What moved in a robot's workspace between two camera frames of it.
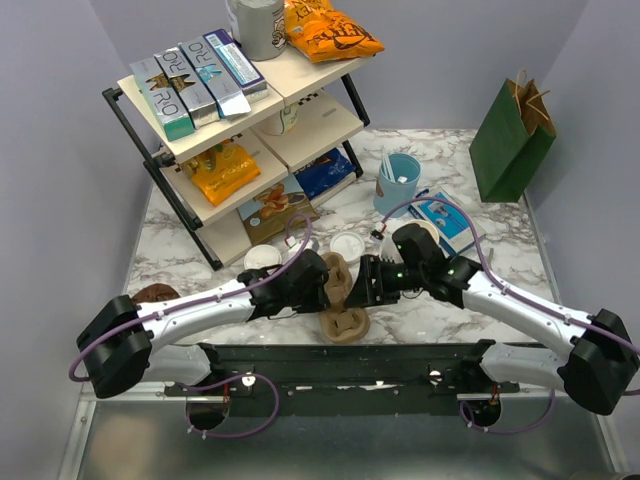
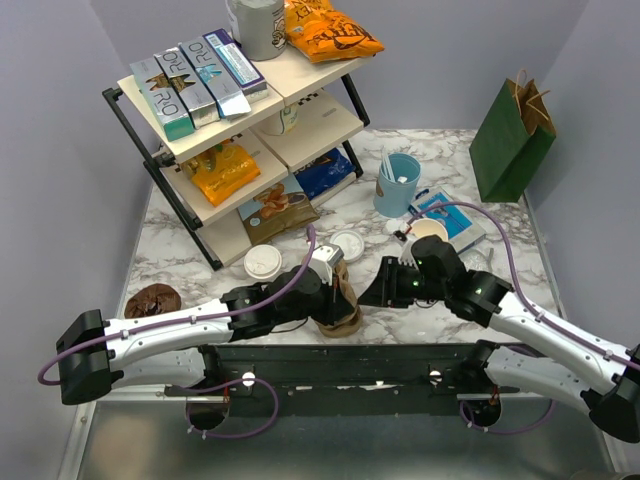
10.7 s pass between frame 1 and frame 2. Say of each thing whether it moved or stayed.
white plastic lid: stayed
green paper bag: stayed
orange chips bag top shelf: stayed
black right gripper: moved
